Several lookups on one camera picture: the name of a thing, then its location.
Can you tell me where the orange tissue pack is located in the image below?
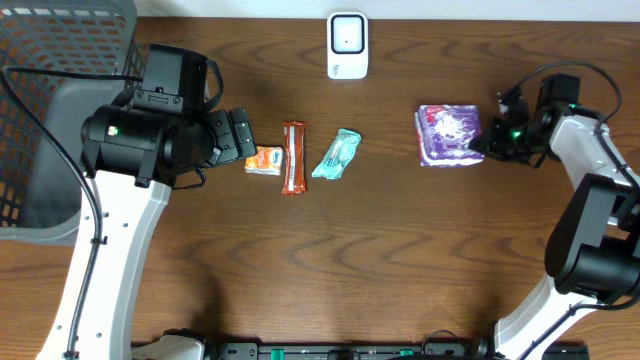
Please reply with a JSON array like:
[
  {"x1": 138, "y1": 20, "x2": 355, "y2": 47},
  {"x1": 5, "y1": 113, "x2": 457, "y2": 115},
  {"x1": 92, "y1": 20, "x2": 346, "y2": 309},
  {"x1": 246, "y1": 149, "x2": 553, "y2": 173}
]
[{"x1": 244, "y1": 146, "x2": 284, "y2": 176}]

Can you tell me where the red purple noodle packet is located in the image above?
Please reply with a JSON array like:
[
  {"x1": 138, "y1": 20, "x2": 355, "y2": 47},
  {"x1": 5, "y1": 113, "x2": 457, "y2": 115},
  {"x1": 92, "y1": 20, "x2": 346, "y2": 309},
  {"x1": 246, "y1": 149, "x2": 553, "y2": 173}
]
[{"x1": 414, "y1": 105, "x2": 484, "y2": 168}]

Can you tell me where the orange-brown snack bar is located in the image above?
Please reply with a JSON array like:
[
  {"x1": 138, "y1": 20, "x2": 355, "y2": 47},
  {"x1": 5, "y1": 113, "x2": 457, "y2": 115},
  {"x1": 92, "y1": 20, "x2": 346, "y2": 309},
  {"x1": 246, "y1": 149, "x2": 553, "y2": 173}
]
[{"x1": 282, "y1": 122, "x2": 307, "y2": 195}]

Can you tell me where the teal snack packet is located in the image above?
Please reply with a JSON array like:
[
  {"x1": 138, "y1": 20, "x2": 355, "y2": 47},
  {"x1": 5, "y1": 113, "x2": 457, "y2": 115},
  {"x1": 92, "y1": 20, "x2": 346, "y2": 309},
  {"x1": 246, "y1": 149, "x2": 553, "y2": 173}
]
[{"x1": 312, "y1": 129, "x2": 361, "y2": 180}]

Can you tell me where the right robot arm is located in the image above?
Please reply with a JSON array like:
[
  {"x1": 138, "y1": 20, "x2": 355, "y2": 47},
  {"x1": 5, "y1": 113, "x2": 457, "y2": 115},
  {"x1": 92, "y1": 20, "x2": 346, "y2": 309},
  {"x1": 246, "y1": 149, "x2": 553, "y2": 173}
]
[{"x1": 468, "y1": 95, "x2": 639, "y2": 359}]

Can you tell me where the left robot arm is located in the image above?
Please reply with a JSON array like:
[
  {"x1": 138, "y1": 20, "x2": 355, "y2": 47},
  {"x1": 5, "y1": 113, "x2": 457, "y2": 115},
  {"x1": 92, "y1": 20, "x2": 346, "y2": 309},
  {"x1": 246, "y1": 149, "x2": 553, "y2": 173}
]
[{"x1": 38, "y1": 101, "x2": 256, "y2": 359}]

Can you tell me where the white barcode scanner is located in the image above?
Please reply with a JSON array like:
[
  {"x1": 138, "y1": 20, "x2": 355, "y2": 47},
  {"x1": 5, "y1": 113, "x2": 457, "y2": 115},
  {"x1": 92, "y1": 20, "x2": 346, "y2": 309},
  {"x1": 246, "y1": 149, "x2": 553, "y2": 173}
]
[{"x1": 326, "y1": 11, "x2": 369, "y2": 80}]

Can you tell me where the grey plastic mesh basket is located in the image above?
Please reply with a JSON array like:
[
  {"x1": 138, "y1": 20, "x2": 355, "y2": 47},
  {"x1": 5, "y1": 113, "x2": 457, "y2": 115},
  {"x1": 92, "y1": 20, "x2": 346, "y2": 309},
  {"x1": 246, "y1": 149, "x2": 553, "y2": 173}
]
[{"x1": 1, "y1": 0, "x2": 145, "y2": 246}]

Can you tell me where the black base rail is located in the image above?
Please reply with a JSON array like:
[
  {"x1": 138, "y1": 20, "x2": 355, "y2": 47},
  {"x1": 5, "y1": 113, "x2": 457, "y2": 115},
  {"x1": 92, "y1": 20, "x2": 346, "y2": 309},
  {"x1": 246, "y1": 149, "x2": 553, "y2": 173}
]
[{"x1": 132, "y1": 341, "x2": 591, "y2": 360}]

